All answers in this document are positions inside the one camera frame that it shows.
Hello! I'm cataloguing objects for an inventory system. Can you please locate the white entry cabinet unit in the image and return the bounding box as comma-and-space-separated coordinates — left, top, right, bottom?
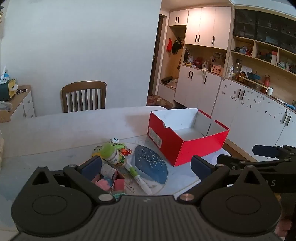
159, 6, 232, 114

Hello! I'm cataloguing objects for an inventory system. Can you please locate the small labelled white jar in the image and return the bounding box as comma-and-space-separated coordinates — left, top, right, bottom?
100, 163, 117, 179

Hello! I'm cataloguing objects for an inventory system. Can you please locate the red cardboard box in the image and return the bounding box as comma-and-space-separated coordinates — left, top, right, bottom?
147, 108, 230, 167

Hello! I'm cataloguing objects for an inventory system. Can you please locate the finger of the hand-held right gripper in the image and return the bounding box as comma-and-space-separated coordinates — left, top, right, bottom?
216, 154, 296, 172
252, 144, 296, 161

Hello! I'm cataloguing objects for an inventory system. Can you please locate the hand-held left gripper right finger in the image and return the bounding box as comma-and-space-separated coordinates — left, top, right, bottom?
177, 155, 269, 205

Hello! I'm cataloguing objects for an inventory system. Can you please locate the brown wooden chair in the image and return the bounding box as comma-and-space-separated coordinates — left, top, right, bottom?
61, 81, 107, 113

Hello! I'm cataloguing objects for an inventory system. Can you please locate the red patterned rug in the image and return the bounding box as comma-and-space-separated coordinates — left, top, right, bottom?
147, 95, 167, 106

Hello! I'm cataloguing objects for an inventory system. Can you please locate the white and green marker pen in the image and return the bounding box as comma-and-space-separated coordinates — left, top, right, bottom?
125, 162, 152, 195

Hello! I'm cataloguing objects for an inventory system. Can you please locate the white tissue pack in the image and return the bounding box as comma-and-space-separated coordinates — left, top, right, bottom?
0, 66, 10, 85

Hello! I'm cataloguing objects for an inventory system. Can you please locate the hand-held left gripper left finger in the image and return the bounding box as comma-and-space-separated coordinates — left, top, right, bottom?
31, 156, 116, 205

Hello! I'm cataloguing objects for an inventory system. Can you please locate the green and yellow tissue box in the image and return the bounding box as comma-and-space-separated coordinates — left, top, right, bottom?
0, 78, 18, 101

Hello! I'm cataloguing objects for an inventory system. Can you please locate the wooden side cabinet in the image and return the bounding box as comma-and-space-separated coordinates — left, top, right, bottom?
0, 85, 36, 123

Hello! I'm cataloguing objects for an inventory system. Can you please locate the dark wooden door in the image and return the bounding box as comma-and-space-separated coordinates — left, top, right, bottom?
148, 14, 167, 95

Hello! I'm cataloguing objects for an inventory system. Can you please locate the green-capped plastic bottle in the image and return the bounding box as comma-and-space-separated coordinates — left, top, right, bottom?
99, 143, 128, 167

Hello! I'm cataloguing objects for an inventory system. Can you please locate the long white stickered cabinet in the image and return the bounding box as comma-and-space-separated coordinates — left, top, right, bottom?
211, 77, 296, 161

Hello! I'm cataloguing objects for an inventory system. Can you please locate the black hanging bag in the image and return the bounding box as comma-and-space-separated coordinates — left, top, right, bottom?
171, 38, 184, 55

